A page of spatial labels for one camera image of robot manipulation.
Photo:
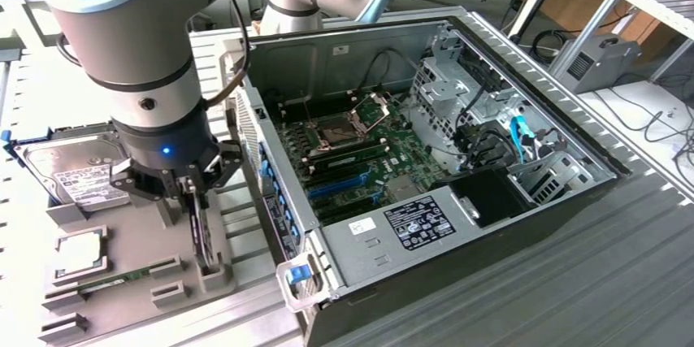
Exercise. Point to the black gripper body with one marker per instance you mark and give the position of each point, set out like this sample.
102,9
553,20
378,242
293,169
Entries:
164,144

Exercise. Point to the black graphics card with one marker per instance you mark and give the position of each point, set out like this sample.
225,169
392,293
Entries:
204,237

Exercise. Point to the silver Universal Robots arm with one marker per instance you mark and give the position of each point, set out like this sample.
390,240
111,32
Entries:
136,38

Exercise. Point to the silver hard disk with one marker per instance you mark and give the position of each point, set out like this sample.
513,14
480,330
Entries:
71,172

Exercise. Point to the silver CPU chip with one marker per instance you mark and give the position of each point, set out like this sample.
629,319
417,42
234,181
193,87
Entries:
81,252

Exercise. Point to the metal locking lever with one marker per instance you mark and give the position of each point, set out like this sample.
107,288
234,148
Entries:
309,113

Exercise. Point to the CPU socket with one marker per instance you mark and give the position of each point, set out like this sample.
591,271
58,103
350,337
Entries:
334,133

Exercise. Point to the blue expansion slot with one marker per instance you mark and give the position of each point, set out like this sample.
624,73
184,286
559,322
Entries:
340,186

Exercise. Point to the black installed RAM stick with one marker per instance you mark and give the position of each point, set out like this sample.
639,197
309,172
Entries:
348,160

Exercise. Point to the green RAM stick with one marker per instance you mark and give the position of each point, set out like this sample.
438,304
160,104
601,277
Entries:
117,280

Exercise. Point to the grey parts rack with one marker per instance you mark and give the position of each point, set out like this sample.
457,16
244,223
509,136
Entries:
136,306

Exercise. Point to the metal socket cover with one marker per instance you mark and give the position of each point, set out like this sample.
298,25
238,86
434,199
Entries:
373,111

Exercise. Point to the green motherboard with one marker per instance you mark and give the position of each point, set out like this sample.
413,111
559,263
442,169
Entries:
401,160

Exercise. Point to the silver power supply unit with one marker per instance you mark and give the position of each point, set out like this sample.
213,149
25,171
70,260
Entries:
396,241

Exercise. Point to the metal disk bay cage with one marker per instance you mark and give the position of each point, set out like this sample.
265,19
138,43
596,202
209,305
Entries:
440,95

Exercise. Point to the black plastic shroud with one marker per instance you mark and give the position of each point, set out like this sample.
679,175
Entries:
488,196

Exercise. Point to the black open PC case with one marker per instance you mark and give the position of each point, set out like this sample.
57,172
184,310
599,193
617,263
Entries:
488,265

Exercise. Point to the grey control box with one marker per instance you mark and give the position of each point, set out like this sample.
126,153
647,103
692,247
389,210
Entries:
603,62

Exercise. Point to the blue disk bracket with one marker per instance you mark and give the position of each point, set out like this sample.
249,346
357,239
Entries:
6,140

